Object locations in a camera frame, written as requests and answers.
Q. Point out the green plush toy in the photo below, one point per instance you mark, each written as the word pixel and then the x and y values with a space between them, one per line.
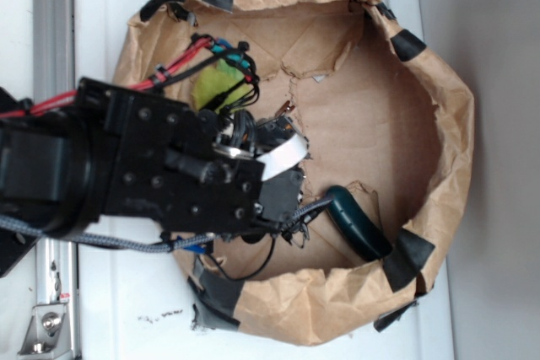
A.
pixel 211 90

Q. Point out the silver corner bracket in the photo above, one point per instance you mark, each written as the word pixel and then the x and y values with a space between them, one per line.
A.
pixel 48 333

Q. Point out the dark green toy cucumber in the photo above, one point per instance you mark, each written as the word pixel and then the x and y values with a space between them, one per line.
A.
pixel 360 232

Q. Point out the aluminium frame rail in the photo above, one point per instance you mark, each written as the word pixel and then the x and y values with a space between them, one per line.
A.
pixel 53 73

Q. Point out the silver key bunch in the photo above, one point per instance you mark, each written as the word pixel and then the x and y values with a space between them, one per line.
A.
pixel 286 108

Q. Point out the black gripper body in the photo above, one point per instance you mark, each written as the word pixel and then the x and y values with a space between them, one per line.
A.
pixel 199 171

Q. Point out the brown paper bag bin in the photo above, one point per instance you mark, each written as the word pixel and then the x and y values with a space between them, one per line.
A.
pixel 386 118

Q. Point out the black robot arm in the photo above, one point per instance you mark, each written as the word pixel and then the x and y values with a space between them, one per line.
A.
pixel 60 162

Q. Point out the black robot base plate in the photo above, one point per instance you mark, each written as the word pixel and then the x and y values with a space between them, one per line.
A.
pixel 14 244

